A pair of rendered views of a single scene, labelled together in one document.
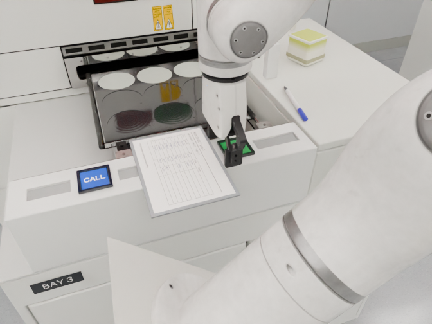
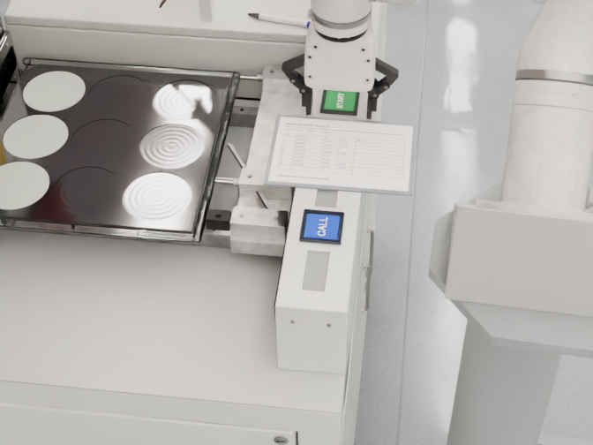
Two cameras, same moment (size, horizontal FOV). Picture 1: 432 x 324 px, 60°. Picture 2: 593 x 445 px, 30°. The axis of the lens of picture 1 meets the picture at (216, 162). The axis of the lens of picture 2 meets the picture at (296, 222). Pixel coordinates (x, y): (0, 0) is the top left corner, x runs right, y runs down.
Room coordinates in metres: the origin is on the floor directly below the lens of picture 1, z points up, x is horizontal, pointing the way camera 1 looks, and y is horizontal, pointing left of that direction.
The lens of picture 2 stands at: (0.04, 1.13, 2.07)
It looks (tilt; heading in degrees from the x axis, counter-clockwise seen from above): 47 degrees down; 297
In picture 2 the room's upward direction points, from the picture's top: 1 degrees counter-clockwise
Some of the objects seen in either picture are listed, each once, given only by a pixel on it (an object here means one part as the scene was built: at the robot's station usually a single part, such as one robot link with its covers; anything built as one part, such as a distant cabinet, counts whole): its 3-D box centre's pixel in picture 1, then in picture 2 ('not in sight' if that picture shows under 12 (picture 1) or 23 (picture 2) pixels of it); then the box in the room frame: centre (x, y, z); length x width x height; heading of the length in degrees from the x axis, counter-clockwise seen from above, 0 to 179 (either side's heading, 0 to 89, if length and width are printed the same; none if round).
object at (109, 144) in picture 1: (181, 130); (218, 151); (0.71, 0.08, 0.90); 0.38 x 0.01 x 0.01; 109
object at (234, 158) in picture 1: (236, 154); (379, 96); (0.49, -0.03, 1.00); 0.03 x 0.03 x 0.07; 20
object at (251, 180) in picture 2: not in sight; (266, 184); (0.61, 0.11, 0.89); 0.08 x 0.03 x 0.03; 19
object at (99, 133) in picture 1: (94, 106); (75, 228); (0.81, 0.31, 0.90); 0.37 x 0.01 x 0.01; 19
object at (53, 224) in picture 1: (173, 191); (331, 193); (0.51, 0.08, 0.89); 0.55 x 0.09 x 0.14; 109
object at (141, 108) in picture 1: (163, 93); (103, 142); (0.88, 0.14, 0.90); 0.34 x 0.34 x 0.01; 19
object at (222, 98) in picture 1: (224, 95); (340, 49); (0.55, -0.01, 1.08); 0.10 x 0.07 x 0.11; 20
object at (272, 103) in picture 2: not in sight; (273, 162); (0.63, 0.04, 0.87); 0.36 x 0.08 x 0.03; 109
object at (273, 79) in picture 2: (269, 135); (287, 79); (0.69, -0.12, 0.89); 0.08 x 0.03 x 0.03; 19
